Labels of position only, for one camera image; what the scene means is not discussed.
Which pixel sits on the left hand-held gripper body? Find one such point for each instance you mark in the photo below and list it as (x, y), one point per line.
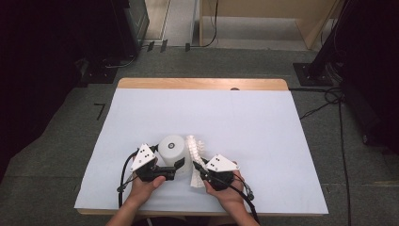
(142, 157)

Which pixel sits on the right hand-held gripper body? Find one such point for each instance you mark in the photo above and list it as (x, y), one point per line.
(221, 164)

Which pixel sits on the white cylinder device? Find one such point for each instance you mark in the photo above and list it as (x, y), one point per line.
(172, 158)

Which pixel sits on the white waffle cloth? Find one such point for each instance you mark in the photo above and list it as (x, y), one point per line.
(194, 149)

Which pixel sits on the person's right hand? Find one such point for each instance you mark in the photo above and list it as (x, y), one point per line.
(230, 196)

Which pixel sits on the person's left hand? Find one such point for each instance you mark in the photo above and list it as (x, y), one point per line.
(142, 193)

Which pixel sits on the pale blue table mat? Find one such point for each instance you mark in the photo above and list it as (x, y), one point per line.
(251, 119)

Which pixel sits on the black cabinet with glass side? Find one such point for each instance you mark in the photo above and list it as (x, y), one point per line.
(125, 31)

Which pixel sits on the black curtain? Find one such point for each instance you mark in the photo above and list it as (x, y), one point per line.
(31, 78)
(376, 62)

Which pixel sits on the light wooden cabinet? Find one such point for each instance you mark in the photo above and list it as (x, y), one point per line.
(266, 8)

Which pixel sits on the black stand base plate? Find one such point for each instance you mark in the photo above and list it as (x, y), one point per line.
(100, 75)
(304, 77)

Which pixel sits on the black floor bracket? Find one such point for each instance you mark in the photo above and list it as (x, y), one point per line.
(150, 46)
(163, 45)
(187, 47)

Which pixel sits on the black stand post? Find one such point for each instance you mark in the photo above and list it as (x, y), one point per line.
(326, 47)

